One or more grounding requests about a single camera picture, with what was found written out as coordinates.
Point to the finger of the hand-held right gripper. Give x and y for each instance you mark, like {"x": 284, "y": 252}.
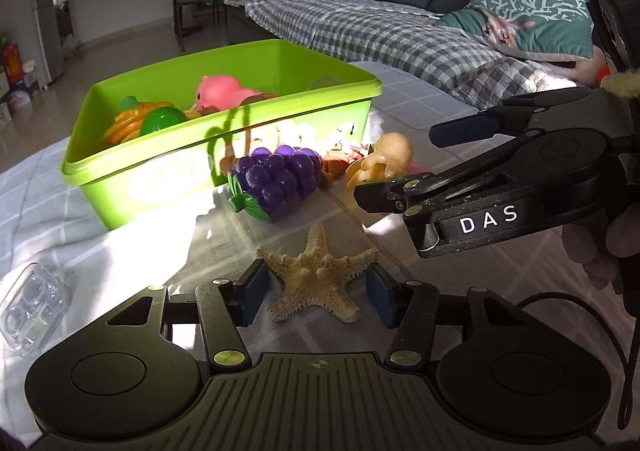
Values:
{"x": 380, "y": 193}
{"x": 460, "y": 130}

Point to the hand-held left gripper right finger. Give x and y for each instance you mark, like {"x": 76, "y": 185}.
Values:
{"x": 382, "y": 298}

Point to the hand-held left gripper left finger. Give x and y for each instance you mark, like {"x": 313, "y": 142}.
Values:
{"x": 251, "y": 291}

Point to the dried starfish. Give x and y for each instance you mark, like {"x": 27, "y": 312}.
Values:
{"x": 315, "y": 276}

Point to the green plastic bin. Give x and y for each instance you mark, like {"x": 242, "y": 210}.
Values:
{"x": 165, "y": 176}

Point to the pink toy pig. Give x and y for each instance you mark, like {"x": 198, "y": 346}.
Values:
{"x": 222, "y": 92}

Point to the orange toy pumpkin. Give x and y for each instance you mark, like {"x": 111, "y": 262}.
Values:
{"x": 125, "y": 123}

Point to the person's right hand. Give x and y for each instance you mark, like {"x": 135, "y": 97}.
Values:
{"x": 590, "y": 253}

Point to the tan toy octopus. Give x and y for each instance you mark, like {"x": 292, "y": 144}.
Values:
{"x": 392, "y": 151}

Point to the purple toy grapes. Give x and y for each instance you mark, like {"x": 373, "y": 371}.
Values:
{"x": 277, "y": 181}

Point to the grey checked blanket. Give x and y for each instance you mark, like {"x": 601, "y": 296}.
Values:
{"x": 390, "y": 36}

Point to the green patterned pillow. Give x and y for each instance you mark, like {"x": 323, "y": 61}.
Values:
{"x": 525, "y": 16}

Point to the grey grid tablecloth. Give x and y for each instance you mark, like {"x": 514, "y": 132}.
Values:
{"x": 65, "y": 241}

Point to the clear plastic case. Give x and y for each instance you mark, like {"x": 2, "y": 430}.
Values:
{"x": 32, "y": 308}

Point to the red gift box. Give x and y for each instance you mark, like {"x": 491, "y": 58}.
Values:
{"x": 12, "y": 63}

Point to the silver refrigerator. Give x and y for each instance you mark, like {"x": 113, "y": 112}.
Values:
{"x": 45, "y": 6}

